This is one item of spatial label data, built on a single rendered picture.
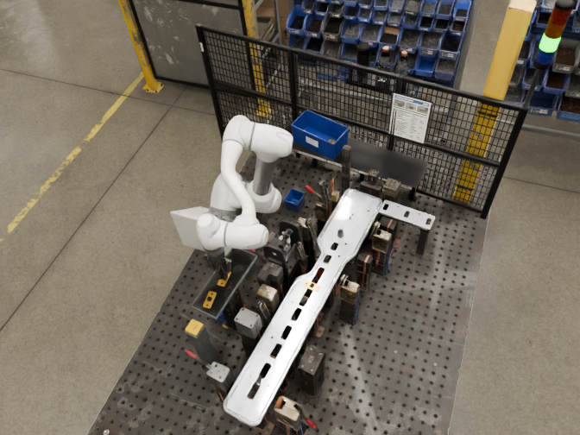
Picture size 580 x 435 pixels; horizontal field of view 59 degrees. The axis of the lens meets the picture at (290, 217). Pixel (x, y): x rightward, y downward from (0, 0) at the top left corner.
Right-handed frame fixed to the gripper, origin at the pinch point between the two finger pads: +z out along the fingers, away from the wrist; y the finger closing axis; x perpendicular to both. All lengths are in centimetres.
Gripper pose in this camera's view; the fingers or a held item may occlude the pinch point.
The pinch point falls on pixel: (223, 274)
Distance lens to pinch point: 240.8
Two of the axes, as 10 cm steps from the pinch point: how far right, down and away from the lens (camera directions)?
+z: 0.6, 6.1, 7.9
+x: -3.2, 7.6, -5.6
